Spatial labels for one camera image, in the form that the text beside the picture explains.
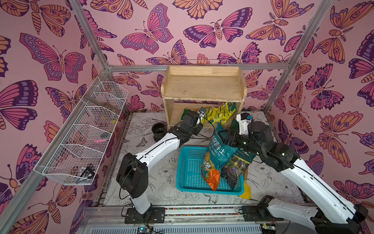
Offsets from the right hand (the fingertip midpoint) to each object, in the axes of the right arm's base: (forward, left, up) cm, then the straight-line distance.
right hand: (221, 134), depth 66 cm
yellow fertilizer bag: (+18, -1, -6) cm, 19 cm away
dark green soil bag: (-10, -8, -18) cm, 22 cm away
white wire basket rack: (-9, +66, -4) cm, 67 cm away
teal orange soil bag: (-4, 0, -11) cm, 12 cm away
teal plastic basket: (-8, +15, -33) cm, 37 cm away
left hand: (+18, +10, -10) cm, 23 cm away
